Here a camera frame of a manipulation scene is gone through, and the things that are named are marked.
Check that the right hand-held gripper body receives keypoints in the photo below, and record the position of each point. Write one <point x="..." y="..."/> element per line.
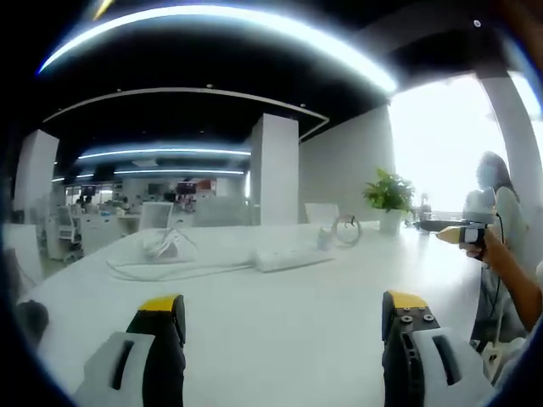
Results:
<point x="479" y="207"/>

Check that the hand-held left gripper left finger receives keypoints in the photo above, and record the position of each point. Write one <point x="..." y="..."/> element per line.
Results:
<point x="163" y="360"/>

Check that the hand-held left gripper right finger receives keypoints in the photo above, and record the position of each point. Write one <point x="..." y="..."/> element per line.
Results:
<point x="403" y="369"/>

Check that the white power strip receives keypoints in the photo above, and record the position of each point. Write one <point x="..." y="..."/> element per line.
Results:
<point x="292" y="258"/>

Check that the white desk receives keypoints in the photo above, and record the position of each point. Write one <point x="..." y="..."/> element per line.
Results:
<point x="275" y="313"/>

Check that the curved white ceiling light strip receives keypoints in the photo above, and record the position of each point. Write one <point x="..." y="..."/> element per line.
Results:
<point x="212" y="12"/>

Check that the person's right hand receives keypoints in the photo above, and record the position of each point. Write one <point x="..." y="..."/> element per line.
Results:
<point x="494" y="250"/>

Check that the green plant in white pot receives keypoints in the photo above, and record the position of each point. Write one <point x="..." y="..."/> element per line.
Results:
<point x="390" y="191"/>

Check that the small beige box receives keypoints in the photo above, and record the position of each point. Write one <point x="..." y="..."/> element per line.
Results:
<point x="494" y="358"/>

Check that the plain white office chair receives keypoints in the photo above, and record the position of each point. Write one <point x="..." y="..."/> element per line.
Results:
<point x="321" y="213"/>

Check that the dark round object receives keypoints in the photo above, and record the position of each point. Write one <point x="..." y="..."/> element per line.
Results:
<point x="33" y="320"/>

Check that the white mesh office chair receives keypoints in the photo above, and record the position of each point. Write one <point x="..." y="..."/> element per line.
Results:
<point x="68" y="224"/>
<point x="156" y="215"/>

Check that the grey mesh office chair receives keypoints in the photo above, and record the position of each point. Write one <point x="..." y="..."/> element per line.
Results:
<point x="220" y="211"/>

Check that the red wall sign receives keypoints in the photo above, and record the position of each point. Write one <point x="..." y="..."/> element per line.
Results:
<point x="205" y="185"/>

